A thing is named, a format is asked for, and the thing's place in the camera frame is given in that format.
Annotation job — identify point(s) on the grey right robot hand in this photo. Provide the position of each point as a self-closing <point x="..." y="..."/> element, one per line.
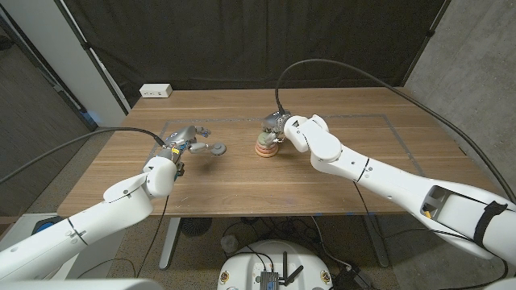
<point x="276" y="123"/>

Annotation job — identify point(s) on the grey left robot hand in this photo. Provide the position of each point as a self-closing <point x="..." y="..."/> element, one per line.
<point x="181" y="137"/>

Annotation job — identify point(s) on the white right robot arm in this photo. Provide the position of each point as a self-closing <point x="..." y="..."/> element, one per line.
<point x="383" y="177"/>

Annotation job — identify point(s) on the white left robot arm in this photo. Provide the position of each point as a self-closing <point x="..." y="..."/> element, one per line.
<point x="121" y="201"/>

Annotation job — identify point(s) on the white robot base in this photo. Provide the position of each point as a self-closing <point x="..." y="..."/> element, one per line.
<point x="242" y="266"/>

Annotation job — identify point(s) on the white power outlet box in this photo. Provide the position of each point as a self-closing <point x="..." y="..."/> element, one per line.
<point x="155" y="90"/>

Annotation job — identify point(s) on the black backdrop cloth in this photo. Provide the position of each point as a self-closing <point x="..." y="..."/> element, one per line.
<point x="258" y="40"/>

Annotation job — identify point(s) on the black round floor fan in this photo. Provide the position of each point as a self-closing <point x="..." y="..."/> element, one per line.
<point x="195" y="225"/>

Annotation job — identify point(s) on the white table leg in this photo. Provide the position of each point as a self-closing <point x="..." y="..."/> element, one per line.
<point x="169" y="245"/>

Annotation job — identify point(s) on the black backdrop stand pole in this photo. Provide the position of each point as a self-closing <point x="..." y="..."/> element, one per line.
<point x="427" y="36"/>
<point x="92" y="60"/>

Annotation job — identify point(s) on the grey round floor object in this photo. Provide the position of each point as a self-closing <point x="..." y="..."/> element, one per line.
<point x="230" y="243"/>

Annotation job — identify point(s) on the grey router with antennas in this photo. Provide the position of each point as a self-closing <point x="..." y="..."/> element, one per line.
<point x="269" y="278"/>

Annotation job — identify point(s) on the grey table leg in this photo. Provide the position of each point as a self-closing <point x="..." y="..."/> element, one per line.
<point x="377" y="245"/>

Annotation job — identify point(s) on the blue and grey shoe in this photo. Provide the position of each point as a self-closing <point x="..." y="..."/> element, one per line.
<point x="44" y="225"/>

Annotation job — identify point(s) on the black floor power strip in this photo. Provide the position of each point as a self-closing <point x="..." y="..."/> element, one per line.
<point x="346" y="278"/>

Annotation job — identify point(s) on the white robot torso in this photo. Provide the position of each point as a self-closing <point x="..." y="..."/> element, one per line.
<point x="80" y="285"/>

